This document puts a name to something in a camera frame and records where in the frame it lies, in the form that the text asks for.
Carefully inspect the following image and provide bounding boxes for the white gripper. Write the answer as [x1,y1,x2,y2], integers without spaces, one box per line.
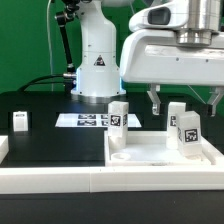
[120,29,224,117]

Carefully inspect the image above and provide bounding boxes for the white square tabletop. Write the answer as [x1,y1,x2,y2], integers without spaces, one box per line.
[104,131,224,166]

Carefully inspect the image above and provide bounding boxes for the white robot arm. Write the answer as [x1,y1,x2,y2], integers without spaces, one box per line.
[73,0,224,114]

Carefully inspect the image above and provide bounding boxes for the white U-shaped obstacle fence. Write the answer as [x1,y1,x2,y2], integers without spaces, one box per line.
[0,134,224,195]

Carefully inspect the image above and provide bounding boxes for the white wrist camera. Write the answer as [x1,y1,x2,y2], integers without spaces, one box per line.
[129,0,189,32]

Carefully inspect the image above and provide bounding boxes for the white marker base plate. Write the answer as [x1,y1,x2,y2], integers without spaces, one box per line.
[55,113,141,128]

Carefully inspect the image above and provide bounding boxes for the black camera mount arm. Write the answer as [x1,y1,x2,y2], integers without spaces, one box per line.
[55,0,80,77]

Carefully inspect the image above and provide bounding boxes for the grey thin cable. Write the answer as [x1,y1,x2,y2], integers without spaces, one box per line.
[46,0,56,92]

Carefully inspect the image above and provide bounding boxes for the black cable bundle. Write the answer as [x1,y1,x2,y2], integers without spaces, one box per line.
[18,73,76,92]

